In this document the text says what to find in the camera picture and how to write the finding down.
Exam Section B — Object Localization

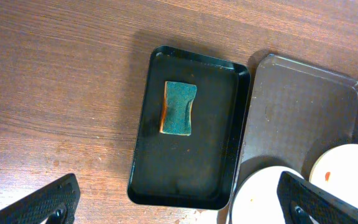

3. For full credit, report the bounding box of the white plate top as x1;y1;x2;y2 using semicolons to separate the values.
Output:
309;144;358;208

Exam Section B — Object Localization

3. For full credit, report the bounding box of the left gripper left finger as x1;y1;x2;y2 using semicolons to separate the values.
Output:
0;174;80;224

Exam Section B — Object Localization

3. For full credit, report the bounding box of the brown plastic serving tray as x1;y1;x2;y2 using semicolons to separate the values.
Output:
227;54;358;223

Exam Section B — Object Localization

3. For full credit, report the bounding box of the white plate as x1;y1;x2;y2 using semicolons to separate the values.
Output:
309;144;358;208
231;166;301;224

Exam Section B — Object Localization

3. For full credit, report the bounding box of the black rectangular tray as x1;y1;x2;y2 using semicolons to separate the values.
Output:
127;45;251;210

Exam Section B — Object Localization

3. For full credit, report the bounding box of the white plate bottom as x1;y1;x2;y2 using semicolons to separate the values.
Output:
231;166;301;224

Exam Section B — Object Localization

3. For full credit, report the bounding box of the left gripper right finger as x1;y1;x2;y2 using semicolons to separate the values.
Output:
277;171;358;224

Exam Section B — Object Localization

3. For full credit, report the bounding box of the green yellow sponge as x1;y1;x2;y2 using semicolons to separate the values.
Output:
160;81;197;136

